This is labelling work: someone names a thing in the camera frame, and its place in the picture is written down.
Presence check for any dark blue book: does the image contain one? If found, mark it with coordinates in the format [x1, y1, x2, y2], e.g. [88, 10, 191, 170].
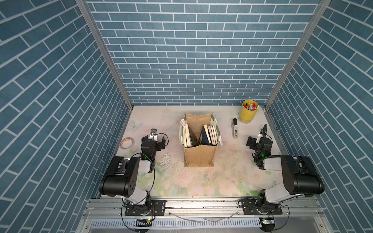
[208, 126, 213, 146]
[199, 124, 212, 146]
[210, 126, 219, 146]

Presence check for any black book orange title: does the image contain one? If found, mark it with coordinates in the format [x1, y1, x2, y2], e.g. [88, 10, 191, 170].
[184, 123, 199, 148]

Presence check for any tan canvas tote bag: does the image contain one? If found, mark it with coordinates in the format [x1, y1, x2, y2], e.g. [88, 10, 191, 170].
[179, 114, 223, 167]

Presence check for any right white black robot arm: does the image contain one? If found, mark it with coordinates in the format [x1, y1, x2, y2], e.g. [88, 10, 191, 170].
[247, 124, 325, 209]

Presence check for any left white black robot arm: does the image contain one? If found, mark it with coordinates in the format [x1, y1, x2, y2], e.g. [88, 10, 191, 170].
[99, 129, 169, 210]

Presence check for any clear tape roll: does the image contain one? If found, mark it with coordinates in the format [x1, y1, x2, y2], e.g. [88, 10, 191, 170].
[119, 137, 134, 150]

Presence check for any white black marker pen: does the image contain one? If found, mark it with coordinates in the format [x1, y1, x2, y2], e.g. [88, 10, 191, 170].
[232, 118, 238, 138]

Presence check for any yellow pen cup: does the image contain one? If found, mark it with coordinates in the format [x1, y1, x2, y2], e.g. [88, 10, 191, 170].
[239, 100, 260, 123]

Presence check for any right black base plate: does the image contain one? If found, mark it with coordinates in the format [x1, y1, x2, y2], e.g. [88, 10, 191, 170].
[238, 197, 283, 215]

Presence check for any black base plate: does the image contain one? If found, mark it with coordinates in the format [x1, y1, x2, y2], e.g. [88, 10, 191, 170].
[238, 197, 283, 215]
[125, 200, 166, 216]

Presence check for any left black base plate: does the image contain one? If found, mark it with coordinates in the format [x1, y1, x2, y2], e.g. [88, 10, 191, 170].
[125, 200, 166, 216]

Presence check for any aluminium front rail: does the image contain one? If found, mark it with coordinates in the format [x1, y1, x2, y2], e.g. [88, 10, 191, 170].
[77, 197, 332, 233]

